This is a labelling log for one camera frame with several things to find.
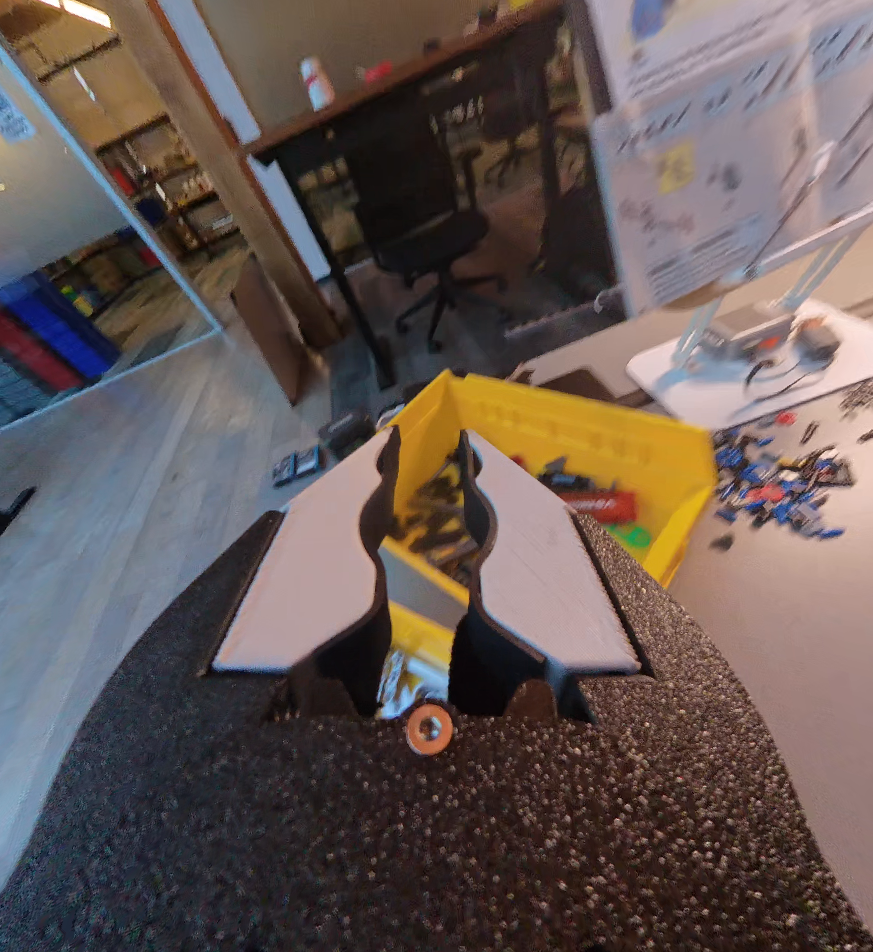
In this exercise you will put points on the grey desk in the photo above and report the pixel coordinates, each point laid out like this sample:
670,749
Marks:
779,669

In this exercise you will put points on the dark standing desk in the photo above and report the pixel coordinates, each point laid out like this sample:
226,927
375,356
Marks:
407,74

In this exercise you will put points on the cardboard box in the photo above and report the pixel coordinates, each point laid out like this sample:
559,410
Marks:
269,327

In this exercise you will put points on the yellow plastic bin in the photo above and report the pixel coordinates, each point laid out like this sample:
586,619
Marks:
593,431

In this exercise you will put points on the building instruction booklet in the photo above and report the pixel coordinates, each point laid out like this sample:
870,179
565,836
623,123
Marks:
704,208

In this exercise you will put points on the black office chair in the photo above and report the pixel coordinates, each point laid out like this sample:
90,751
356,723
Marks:
421,223

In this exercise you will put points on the pile of silver beam parts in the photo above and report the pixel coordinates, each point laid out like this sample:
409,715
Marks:
436,520

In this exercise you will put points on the pile of mixed brick parts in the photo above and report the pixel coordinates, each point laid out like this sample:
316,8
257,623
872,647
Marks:
779,483

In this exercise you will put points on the printed task sheet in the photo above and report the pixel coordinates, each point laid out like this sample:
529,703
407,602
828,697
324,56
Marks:
704,37

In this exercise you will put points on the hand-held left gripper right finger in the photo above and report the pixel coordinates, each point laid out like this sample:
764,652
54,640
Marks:
548,587

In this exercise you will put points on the shelf of coloured bins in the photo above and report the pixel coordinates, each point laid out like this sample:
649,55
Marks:
35,349

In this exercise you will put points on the white and pink cup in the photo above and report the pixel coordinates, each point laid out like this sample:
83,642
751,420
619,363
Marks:
317,85

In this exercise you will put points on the wooden stand board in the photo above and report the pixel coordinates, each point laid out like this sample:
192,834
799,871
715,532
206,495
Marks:
693,299

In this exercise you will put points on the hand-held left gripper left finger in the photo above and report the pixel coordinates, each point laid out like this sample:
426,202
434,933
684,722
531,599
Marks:
302,587

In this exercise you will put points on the grey motor brick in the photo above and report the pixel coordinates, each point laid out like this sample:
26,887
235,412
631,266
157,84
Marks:
764,335

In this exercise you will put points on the wooden pillar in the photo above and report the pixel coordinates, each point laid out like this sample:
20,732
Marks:
221,149

